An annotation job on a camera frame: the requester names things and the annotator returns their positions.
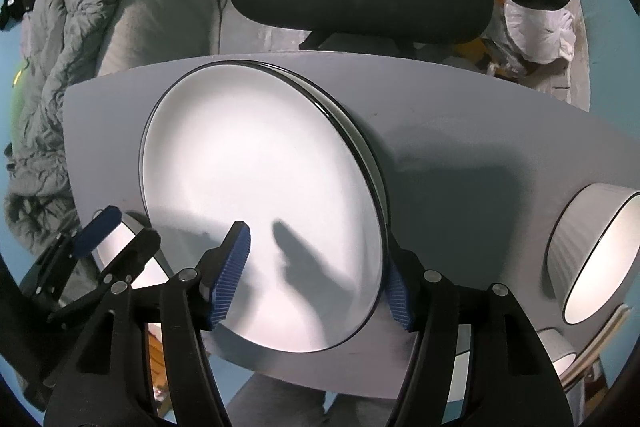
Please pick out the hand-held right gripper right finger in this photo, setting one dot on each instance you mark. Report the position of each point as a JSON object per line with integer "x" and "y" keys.
{"x": 398, "y": 299}

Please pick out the grey fleece blanket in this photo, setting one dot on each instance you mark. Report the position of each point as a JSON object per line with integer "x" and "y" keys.
{"x": 160, "y": 22}

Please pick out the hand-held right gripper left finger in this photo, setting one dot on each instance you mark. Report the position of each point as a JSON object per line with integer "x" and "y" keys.
{"x": 230, "y": 274}

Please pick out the person's grey trouser leg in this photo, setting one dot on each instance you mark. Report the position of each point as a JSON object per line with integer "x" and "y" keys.
{"x": 300, "y": 402}

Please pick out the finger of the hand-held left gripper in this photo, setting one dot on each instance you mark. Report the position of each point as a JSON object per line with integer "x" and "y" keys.
{"x": 137, "y": 249}
{"x": 95, "y": 234}

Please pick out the grey puffy duvet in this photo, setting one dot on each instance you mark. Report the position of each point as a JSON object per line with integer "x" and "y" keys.
{"x": 55, "y": 82}

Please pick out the white ribbed black-rimmed bowl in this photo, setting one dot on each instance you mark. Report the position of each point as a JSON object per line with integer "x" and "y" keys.
{"x": 555, "y": 349}
{"x": 117, "y": 259}
{"x": 595, "y": 252}

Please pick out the white plastic bag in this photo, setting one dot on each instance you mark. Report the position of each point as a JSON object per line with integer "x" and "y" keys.
{"x": 542, "y": 29}

